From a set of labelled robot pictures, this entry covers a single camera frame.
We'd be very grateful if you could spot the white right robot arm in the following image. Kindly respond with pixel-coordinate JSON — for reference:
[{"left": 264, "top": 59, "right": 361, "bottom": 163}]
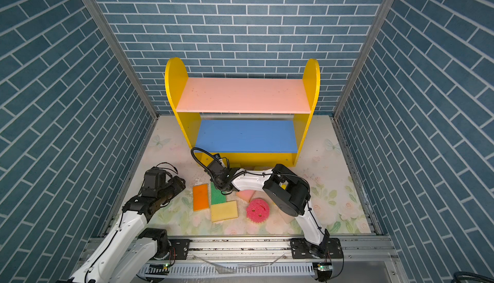
[{"left": 205, "top": 160, "right": 330, "bottom": 259}]

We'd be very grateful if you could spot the green sponge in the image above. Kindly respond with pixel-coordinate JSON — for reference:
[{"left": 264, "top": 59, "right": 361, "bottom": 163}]
[{"left": 210, "top": 184, "right": 227, "bottom": 205}]

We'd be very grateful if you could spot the beige sponge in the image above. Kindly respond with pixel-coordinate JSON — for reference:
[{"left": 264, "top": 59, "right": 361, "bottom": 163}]
[{"left": 278, "top": 209, "right": 295, "bottom": 224}]

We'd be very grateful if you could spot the aluminium corner post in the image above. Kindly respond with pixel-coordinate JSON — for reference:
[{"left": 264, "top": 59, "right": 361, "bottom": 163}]
[
  {"left": 82, "top": 0, "right": 159, "bottom": 121},
  {"left": 333, "top": 0, "right": 394, "bottom": 120}
]

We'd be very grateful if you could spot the orange sponge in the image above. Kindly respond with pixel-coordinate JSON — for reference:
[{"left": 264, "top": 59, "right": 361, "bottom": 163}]
[{"left": 192, "top": 184, "right": 210, "bottom": 212}]

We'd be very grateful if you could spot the pink round scrubber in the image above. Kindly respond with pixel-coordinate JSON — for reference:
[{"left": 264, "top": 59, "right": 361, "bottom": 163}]
[{"left": 246, "top": 198, "right": 270, "bottom": 223}]

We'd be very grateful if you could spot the white perforated cable tray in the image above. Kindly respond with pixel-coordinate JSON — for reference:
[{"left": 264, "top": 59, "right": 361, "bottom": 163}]
[{"left": 138, "top": 262, "right": 315, "bottom": 279}]

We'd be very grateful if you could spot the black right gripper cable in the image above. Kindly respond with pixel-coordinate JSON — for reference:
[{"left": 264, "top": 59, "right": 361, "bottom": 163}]
[{"left": 190, "top": 147, "right": 221, "bottom": 170}]

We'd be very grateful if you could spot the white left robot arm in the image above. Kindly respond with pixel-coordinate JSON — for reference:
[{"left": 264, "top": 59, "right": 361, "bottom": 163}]
[{"left": 65, "top": 167, "right": 186, "bottom": 282}]

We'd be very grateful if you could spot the yellow pink blue wooden shelf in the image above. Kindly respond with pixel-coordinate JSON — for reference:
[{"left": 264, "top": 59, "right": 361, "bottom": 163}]
[{"left": 165, "top": 58, "right": 321, "bottom": 167}]

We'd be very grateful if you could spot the pink rectangular sponge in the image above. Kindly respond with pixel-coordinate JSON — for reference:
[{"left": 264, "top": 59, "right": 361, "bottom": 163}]
[{"left": 235, "top": 190, "right": 256, "bottom": 203}]

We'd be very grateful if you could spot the aluminium right corner post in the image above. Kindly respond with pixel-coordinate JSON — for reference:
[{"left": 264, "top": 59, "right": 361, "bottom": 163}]
[{"left": 333, "top": 0, "right": 394, "bottom": 120}]

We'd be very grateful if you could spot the aluminium left corner post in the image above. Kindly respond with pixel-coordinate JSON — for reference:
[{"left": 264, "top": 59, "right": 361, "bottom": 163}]
[{"left": 82, "top": 0, "right": 159, "bottom": 121}]

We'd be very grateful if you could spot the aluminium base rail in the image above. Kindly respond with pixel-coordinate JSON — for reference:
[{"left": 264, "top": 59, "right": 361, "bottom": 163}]
[{"left": 165, "top": 234, "right": 399, "bottom": 263}]

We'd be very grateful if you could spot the yellow flat sponge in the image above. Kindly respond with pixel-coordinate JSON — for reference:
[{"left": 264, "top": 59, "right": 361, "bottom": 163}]
[{"left": 210, "top": 201, "right": 239, "bottom": 223}]

